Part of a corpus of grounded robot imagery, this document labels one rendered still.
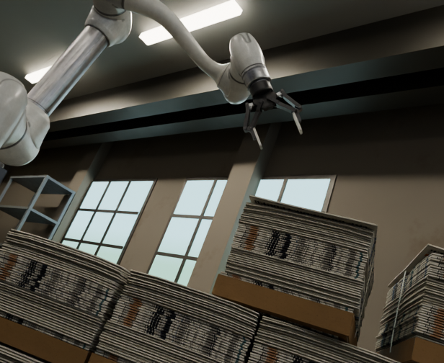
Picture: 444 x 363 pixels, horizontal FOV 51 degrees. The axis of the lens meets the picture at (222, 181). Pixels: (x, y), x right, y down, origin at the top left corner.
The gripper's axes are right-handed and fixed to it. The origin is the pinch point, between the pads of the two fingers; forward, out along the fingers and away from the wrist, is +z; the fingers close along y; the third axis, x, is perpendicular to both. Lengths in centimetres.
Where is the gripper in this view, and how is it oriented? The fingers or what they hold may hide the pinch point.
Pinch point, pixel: (280, 137)
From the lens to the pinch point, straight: 151.3
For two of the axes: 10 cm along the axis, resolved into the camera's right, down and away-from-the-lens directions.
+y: -9.3, 3.5, 0.9
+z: 3.0, 8.8, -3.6
